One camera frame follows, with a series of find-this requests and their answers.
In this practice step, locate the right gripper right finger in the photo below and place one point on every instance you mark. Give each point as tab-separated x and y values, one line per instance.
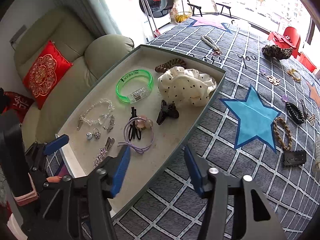
253	217

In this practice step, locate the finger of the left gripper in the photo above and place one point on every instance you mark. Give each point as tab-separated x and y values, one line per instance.
42	157

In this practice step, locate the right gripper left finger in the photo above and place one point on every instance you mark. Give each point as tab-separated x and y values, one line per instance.
63	207

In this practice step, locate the silver rhinestone hair clip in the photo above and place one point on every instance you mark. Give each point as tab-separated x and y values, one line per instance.
103	152

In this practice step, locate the green plastic bangle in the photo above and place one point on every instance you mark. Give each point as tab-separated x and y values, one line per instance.
134	86

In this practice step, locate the black claw hair clip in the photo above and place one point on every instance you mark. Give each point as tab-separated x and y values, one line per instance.
167	111

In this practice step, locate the cream polka dot scrunchie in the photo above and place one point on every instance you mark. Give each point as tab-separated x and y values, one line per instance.
182	86

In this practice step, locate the silver charm earrings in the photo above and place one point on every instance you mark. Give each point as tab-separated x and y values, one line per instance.
95	134

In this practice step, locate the red printed cloth bag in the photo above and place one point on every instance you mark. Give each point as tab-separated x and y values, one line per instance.
14	101

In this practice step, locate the black comb hair clip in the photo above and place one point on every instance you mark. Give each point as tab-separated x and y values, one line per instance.
294	158

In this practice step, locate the red embroidered cushion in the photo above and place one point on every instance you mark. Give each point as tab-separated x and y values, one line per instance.
45	73

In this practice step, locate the grey checked star blanket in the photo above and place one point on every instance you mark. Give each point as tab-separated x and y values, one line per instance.
245	131

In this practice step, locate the green leather armchair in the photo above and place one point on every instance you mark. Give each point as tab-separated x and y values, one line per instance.
90	59

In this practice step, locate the green box lid tray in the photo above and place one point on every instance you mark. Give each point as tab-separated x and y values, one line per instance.
133	124

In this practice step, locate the gold fan earring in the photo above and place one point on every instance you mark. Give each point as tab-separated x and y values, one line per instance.
312	119

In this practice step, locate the dark metal hair pin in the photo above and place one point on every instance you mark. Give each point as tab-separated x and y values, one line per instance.
305	112

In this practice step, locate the gold knot brooch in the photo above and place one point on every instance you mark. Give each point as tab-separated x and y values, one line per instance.
273	80

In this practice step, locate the pearl hair clip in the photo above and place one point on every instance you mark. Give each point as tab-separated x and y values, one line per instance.
210	42

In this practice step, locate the leopard print scrunchie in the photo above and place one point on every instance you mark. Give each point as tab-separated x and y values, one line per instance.
274	51

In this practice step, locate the red plastic chair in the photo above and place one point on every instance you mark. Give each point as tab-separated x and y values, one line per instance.
289	39

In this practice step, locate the white washing machine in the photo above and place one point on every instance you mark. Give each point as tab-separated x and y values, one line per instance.
161	13

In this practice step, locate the folding lounge chair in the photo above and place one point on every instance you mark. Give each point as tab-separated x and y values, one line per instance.
204	7

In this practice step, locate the red handled mop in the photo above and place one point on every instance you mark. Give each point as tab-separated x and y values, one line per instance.
155	31

